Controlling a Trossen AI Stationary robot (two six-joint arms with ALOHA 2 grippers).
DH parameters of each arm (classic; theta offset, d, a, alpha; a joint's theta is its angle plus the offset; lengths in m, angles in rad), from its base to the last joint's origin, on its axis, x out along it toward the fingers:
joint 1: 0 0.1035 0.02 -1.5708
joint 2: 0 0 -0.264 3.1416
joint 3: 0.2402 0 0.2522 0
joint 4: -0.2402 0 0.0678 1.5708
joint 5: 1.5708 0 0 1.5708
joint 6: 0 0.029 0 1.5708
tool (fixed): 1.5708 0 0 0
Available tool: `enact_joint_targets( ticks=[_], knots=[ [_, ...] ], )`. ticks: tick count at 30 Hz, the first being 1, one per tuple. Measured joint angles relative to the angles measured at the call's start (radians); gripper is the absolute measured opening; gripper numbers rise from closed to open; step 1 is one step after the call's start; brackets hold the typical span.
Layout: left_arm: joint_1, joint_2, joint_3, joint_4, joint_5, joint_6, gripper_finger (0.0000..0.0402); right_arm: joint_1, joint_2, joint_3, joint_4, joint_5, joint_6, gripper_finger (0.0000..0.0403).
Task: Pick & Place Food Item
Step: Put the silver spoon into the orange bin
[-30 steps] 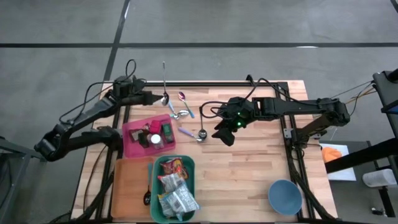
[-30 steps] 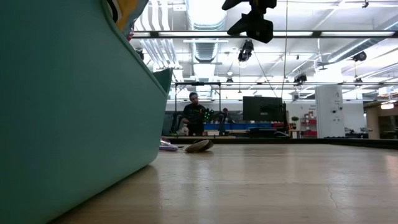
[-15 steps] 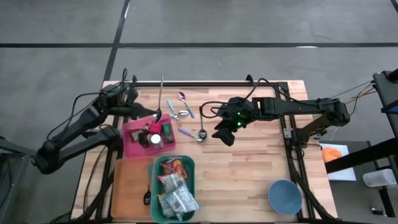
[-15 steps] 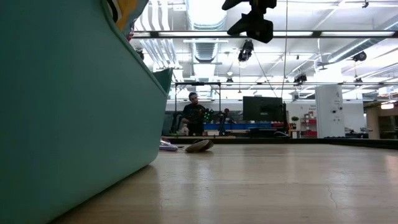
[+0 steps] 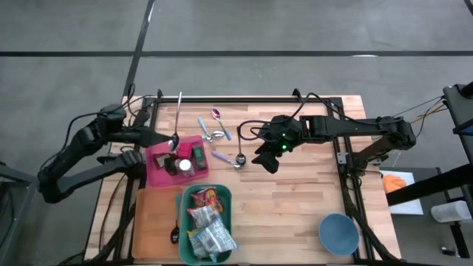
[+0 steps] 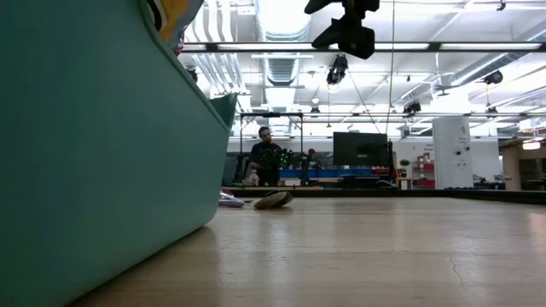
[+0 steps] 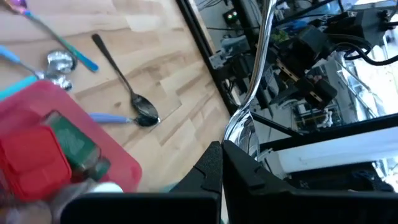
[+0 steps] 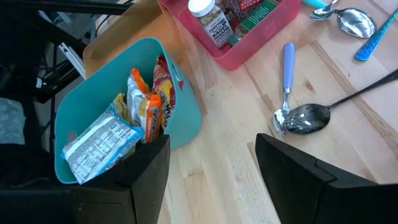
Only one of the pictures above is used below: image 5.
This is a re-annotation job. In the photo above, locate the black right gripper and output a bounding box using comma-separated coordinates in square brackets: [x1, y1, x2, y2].
[251, 114, 303, 175]

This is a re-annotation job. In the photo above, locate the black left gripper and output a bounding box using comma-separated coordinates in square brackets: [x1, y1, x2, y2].
[138, 127, 180, 150]

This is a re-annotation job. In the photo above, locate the red paprika tin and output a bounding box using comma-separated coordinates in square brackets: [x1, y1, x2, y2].
[176, 142, 192, 160]

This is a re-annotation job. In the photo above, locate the long black spoon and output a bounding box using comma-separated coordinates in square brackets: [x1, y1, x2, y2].
[236, 127, 248, 166]

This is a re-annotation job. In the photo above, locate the dark green tin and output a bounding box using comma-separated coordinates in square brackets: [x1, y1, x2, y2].
[164, 157, 178, 177]

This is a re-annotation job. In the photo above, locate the thin grey handled utensil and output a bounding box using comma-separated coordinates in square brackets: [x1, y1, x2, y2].
[168, 91, 183, 151]

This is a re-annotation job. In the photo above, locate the white pill bottle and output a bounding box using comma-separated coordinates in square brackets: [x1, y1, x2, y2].
[177, 158, 196, 177]

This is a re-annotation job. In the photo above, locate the light blue handled spoon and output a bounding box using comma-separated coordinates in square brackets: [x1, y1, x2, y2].
[197, 117, 214, 143]

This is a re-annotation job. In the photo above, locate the purple handled silver spoon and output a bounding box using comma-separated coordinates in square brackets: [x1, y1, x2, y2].
[211, 150, 243, 170]

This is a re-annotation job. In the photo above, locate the iridescent spoon blue handle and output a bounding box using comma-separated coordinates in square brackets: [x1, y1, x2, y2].
[211, 108, 232, 142]

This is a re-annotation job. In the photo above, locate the red orange noodle packet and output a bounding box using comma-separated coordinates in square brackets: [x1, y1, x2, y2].
[191, 187, 225, 214]

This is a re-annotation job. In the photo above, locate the white yellow snack packet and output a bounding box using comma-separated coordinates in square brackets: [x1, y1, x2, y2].
[186, 205, 221, 229]

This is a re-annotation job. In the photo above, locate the silver clear snack packet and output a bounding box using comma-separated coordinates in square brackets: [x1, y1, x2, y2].
[196, 216, 239, 260]

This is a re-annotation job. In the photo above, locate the yellow creamy chicken noodle packet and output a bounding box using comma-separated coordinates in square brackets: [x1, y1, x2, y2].
[186, 228, 208, 260]

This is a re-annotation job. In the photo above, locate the pink plastic tray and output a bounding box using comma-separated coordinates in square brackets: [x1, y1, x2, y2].
[145, 134, 210, 188]

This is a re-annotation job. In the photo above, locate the teal plastic bin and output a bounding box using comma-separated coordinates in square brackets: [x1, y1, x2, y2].
[178, 183, 233, 265]

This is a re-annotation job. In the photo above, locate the orange plastic tray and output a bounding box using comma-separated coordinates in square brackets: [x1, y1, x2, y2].
[132, 187, 183, 260]

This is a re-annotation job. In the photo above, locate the blue bowl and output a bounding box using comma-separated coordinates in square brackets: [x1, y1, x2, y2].
[318, 212, 360, 256]

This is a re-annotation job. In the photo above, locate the orange object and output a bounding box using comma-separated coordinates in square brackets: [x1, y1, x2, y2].
[382, 174, 407, 194]

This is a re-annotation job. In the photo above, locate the white paper sheet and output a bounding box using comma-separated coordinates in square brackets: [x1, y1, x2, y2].
[379, 169, 424, 216]

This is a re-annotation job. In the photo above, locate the black diagonal beam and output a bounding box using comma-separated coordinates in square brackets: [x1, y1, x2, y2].
[386, 162, 473, 208]

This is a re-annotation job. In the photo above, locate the grey metal stand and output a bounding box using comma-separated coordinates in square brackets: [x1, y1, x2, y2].
[0, 157, 41, 266]

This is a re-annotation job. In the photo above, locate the white translucent container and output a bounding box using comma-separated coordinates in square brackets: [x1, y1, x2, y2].
[430, 199, 472, 223]

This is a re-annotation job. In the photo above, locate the black equipment cart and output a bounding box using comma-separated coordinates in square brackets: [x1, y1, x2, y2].
[442, 80, 473, 166]

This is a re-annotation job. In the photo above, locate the small black wheel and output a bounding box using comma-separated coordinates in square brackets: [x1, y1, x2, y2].
[440, 245, 461, 259]

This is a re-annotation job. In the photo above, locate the black aluminium table frame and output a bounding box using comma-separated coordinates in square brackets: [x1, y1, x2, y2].
[88, 88, 404, 266]

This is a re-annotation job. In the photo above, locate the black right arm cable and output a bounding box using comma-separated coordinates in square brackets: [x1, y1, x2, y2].
[236, 91, 370, 143]

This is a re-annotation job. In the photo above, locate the yellow grey wire bundle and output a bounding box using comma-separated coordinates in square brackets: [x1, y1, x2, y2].
[391, 96, 448, 140]

